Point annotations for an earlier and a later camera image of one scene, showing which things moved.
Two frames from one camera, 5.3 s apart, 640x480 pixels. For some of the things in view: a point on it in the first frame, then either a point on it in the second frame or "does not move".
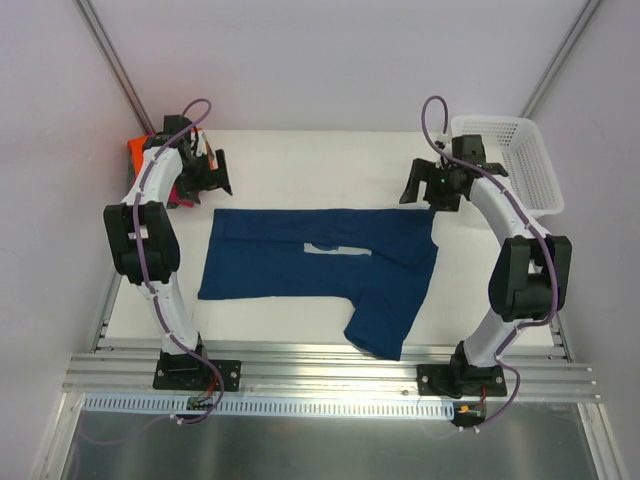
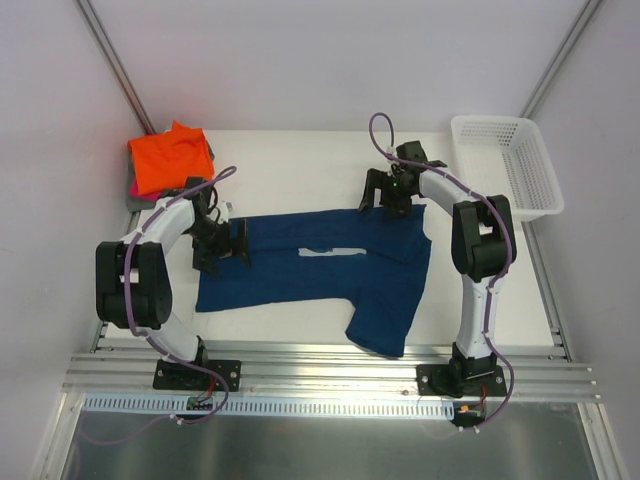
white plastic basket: x=518 y=144 does not move
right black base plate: x=454 y=381 does not move
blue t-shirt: x=259 y=253 does not move
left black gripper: x=204 y=176 to x=220 y=248
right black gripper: x=430 y=182 to x=382 y=185
